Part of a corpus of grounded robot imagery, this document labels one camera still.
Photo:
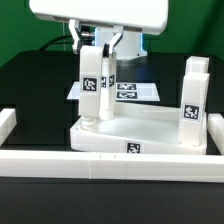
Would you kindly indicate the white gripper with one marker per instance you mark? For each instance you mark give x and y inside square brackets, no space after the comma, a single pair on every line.
[145,16]

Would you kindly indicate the white desk top tray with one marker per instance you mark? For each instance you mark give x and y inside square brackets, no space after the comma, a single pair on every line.
[136,128]

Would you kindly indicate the white fiducial marker sheet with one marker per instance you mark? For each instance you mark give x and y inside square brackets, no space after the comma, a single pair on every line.
[146,92]

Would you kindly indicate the white U-shaped fence frame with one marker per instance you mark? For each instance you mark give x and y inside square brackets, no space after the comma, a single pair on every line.
[90,165]

